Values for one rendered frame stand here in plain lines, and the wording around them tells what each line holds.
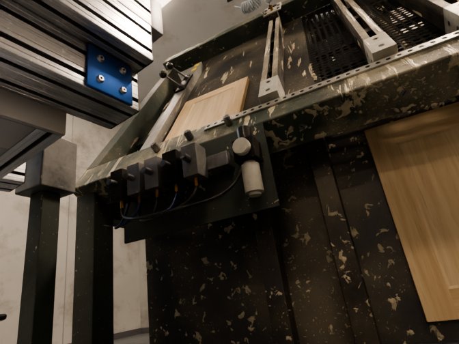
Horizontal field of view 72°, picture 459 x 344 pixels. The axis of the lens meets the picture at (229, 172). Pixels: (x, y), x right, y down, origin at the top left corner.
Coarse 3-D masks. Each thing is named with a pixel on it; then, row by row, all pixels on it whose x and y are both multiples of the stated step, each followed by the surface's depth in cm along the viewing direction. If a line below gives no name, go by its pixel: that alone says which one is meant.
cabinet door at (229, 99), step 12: (240, 84) 129; (204, 96) 138; (216, 96) 132; (228, 96) 125; (240, 96) 118; (192, 108) 134; (204, 108) 128; (216, 108) 122; (228, 108) 115; (240, 108) 110; (180, 120) 128; (192, 120) 123; (204, 120) 117; (216, 120) 112; (180, 132) 118
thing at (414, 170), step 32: (384, 128) 96; (416, 128) 92; (448, 128) 89; (384, 160) 94; (416, 160) 90; (448, 160) 87; (384, 192) 93; (416, 192) 88; (448, 192) 85; (416, 224) 86; (448, 224) 83; (416, 256) 84; (448, 256) 81; (416, 288) 82; (448, 288) 79
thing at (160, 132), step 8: (200, 64) 184; (192, 72) 175; (200, 72) 180; (192, 80) 167; (192, 88) 164; (176, 96) 151; (184, 96) 153; (176, 104) 142; (168, 112) 137; (176, 112) 140; (160, 120) 133; (168, 120) 132; (160, 128) 125; (168, 128) 130; (152, 136) 122; (160, 136) 122; (144, 144) 119
